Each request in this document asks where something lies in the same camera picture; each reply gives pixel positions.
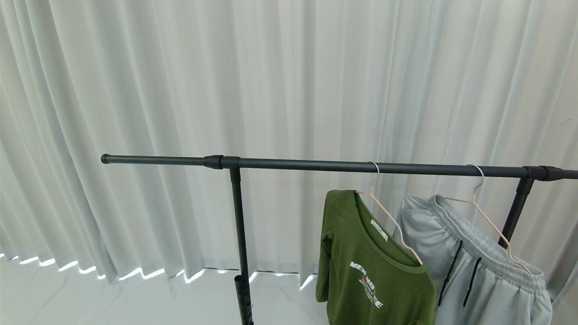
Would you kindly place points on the black clothes rack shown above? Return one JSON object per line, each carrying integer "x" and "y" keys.
{"x": 316, "y": 165}

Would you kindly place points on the pale grey shorts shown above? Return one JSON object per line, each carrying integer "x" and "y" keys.
{"x": 496, "y": 289}

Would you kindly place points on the green long-sleeved shirt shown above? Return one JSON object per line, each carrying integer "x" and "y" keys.
{"x": 361, "y": 280}

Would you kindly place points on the white curtain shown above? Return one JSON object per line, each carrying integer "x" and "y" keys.
{"x": 180, "y": 67}

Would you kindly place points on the pink clothes hanger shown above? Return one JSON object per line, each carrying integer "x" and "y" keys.
{"x": 388, "y": 215}
{"x": 490, "y": 221}

